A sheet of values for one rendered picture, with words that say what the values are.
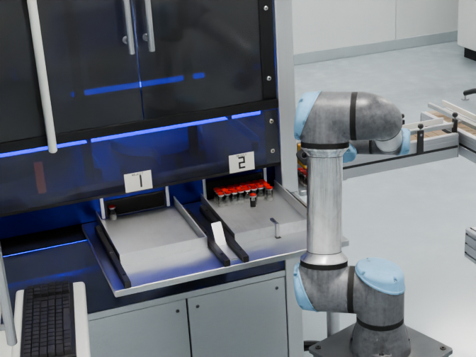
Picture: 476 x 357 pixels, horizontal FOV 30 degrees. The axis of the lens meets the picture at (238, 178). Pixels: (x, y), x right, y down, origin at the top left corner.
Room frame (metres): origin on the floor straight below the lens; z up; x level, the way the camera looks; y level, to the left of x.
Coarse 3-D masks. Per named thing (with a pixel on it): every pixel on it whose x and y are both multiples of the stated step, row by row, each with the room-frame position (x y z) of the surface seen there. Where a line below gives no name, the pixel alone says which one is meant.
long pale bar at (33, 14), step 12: (36, 12) 2.40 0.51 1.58; (36, 24) 2.40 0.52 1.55; (36, 36) 2.39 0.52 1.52; (36, 48) 2.39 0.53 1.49; (36, 60) 2.40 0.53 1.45; (48, 96) 2.40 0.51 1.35; (48, 108) 2.40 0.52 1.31; (48, 120) 2.39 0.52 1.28; (48, 132) 2.39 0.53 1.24; (48, 144) 2.40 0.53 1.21
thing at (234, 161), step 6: (234, 156) 2.64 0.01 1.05; (240, 156) 2.65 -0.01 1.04; (246, 156) 2.66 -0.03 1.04; (252, 156) 2.66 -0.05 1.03; (234, 162) 2.64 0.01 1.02; (246, 162) 2.66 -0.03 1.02; (252, 162) 2.66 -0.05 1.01; (234, 168) 2.64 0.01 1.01; (246, 168) 2.66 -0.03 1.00; (252, 168) 2.66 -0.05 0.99
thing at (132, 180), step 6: (126, 174) 2.53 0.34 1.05; (132, 174) 2.54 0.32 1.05; (138, 174) 2.54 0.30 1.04; (144, 174) 2.55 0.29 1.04; (150, 174) 2.55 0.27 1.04; (126, 180) 2.53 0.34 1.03; (132, 180) 2.54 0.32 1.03; (138, 180) 2.54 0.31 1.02; (144, 180) 2.55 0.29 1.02; (150, 180) 2.55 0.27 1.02; (126, 186) 2.53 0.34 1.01; (132, 186) 2.54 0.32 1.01; (138, 186) 2.54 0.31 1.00; (144, 186) 2.55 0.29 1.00; (150, 186) 2.55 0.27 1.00; (126, 192) 2.53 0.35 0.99
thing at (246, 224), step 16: (288, 192) 2.63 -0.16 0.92; (208, 208) 2.59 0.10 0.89; (224, 208) 2.61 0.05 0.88; (240, 208) 2.60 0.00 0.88; (256, 208) 2.59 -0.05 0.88; (272, 208) 2.59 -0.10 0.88; (288, 208) 2.58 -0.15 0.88; (304, 208) 2.50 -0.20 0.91; (224, 224) 2.44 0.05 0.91; (240, 224) 2.48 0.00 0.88; (256, 224) 2.48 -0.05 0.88; (272, 224) 2.47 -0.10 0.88; (288, 224) 2.40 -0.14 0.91; (304, 224) 2.41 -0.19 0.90; (240, 240) 2.35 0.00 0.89
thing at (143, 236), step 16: (160, 208) 2.64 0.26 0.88; (176, 208) 2.63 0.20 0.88; (112, 224) 2.54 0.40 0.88; (128, 224) 2.53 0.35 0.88; (144, 224) 2.53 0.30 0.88; (160, 224) 2.52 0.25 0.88; (176, 224) 2.51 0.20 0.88; (192, 224) 2.47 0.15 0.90; (112, 240) 2.35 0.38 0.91; (128, 240) 2.42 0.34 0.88; (144, 240) 2.41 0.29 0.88; (160, 240) 2.40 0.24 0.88; (176, 240) 2.39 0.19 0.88; (192, 240) 2.32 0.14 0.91; (128, 256) 2.26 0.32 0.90; (144, 256) 2.28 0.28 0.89; (160, 256) 2.29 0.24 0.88
